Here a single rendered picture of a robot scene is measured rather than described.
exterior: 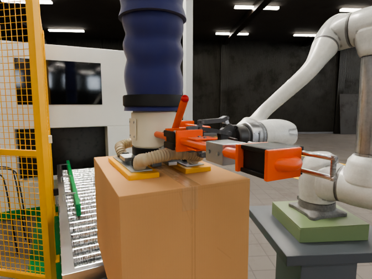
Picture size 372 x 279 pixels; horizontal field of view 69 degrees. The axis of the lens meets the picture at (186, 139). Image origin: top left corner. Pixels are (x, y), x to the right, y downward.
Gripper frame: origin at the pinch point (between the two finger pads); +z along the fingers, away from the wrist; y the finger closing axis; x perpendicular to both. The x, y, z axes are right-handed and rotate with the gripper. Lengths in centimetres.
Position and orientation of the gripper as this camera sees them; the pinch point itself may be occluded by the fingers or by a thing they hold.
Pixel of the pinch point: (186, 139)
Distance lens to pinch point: 77.5
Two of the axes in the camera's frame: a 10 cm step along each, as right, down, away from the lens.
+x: -4.3, -1.1, 8.9
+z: -9.0, 0.5, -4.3
